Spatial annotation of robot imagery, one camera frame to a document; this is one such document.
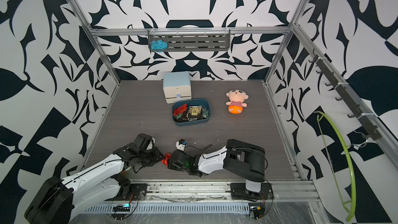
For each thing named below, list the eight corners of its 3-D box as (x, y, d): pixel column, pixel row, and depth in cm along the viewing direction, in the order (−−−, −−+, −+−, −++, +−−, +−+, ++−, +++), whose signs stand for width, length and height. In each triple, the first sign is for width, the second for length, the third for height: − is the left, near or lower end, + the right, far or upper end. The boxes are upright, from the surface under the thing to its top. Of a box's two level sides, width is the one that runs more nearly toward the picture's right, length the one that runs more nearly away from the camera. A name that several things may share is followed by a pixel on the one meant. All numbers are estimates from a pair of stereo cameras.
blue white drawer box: (165, 104, 109) (160, 88, 97) (169, 78, 126) (166, 61, 113) (191, 104, 109) (190, 88, 97) (192, 78, 126) (191, 61, 113)
